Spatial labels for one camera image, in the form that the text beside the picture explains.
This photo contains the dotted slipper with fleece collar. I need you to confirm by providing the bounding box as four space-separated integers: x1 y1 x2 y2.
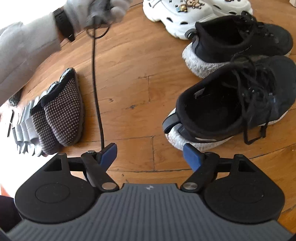
31 100 60 155

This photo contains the black sneaker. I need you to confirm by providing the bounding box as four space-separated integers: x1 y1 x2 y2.
162 55 295 152
182 11 293 78

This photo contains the grey sleeve left forearm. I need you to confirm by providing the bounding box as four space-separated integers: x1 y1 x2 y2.
0 14 61 104

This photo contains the left hand white glove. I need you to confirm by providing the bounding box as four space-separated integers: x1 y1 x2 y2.
63 0 132 33

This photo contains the black wrist watch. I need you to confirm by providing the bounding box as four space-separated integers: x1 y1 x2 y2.
53 8 75 42

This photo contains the white clog with charms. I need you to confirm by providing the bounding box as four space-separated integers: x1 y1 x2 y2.
205 0 253 16
142 1 217 40

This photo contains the black cable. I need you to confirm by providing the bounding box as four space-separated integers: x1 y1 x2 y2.
86 21 112 151

